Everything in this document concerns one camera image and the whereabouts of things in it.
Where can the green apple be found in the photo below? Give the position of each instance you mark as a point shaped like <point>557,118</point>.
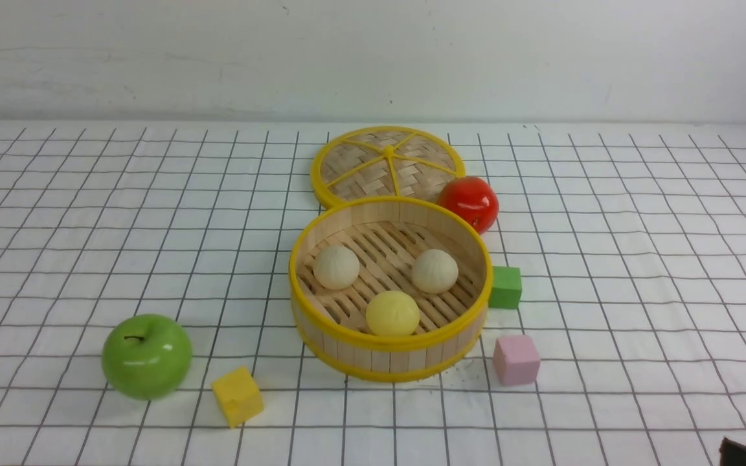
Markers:
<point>146,357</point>

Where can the red tomato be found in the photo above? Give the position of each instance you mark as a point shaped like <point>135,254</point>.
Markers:
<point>473,200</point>

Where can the yellow steamed bun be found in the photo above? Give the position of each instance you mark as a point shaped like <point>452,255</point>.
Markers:
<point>392,313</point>

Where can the bamboo steamer lid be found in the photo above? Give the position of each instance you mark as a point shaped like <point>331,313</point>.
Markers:
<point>383,161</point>

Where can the white steamed bun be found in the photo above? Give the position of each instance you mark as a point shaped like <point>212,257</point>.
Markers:
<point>434,272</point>
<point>336,267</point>

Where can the pink cube block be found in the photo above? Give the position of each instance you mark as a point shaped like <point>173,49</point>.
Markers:
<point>516,360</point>

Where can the green cube block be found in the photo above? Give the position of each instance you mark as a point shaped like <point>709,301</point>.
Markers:
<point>506,288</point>

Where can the yellow cube block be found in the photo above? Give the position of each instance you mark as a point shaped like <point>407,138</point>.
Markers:
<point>238,396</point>

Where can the white grid tablecloth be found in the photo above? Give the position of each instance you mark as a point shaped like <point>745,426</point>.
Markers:
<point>631,241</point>

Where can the bamboo steamer basket yellow rim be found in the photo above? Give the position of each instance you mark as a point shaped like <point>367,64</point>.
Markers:
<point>387,234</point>

